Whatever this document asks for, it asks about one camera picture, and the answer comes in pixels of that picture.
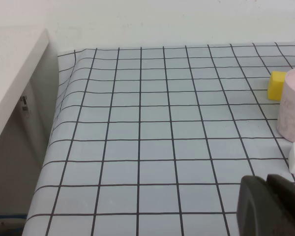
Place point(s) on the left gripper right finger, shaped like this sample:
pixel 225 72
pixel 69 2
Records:
pixel 292 211

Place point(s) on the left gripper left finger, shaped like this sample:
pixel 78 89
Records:
pixel 255 209

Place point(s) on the pink plastic cup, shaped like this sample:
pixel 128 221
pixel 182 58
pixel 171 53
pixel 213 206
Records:
pixel 293 105

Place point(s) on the yellow foam cube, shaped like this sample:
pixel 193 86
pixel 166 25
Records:
pixel 275 86

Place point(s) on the grey black-grid tablecloth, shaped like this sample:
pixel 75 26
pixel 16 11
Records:
pixel 150 135

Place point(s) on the small grey cabinet label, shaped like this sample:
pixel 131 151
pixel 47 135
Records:
pixel 25 105

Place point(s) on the white cabinet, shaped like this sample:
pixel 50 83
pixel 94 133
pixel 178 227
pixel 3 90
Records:
pixel 12 86

